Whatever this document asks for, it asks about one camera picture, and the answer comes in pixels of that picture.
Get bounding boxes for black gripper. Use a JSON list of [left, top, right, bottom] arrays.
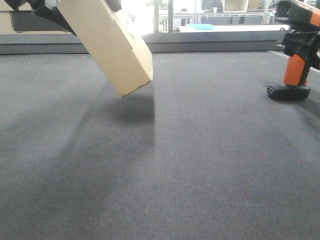
[[276, 31, 320, 70]]

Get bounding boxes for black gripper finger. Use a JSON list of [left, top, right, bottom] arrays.
[[27, 0, 76, 35]]

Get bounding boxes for orange black barcode scanner gun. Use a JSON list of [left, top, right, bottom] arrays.
[[266, 0, 320, 101]]

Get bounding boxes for white plastic tub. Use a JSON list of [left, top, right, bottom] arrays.
[[223, 0, 249, 13]]

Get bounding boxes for dark conveyor side rail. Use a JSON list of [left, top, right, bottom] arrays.
[[0, 31, 283, 55]]

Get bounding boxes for blue foam sheet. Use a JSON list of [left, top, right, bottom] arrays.
[[185, 23, 215, 32]]

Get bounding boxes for small brown cardboard package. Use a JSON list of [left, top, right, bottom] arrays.
[[56, 0, 153, 97]]

